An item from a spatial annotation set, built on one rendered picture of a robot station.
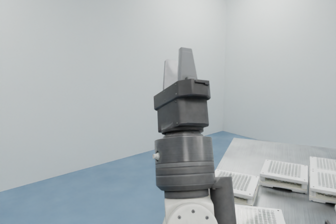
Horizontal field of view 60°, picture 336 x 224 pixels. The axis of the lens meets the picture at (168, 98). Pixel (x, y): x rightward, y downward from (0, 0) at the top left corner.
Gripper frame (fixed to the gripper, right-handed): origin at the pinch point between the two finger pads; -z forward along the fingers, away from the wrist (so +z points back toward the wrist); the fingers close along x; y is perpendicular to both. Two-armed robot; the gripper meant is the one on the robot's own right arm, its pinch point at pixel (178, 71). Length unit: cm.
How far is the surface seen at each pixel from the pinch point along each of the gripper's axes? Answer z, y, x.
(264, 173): 19, -99, -90
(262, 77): -135, -339, -321
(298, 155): 9, -157, -115
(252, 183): 23, -85, -84
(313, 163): 15, -136, -87
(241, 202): 32, -74, -80
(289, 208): 36, -95, -71
